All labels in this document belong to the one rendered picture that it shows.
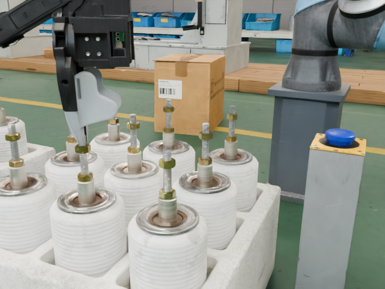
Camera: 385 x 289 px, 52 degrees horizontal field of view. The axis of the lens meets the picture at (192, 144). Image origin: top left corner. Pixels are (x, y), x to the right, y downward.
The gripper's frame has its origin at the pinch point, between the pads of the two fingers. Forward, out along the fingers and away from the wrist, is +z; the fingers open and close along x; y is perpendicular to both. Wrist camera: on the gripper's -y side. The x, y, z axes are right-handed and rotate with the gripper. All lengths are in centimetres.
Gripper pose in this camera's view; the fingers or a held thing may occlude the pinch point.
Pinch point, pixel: (77, 133)
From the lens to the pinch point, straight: 51.4
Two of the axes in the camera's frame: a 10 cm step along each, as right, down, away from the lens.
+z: -0.1, 9.5, 3.2
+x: -0.6, -3.2, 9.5
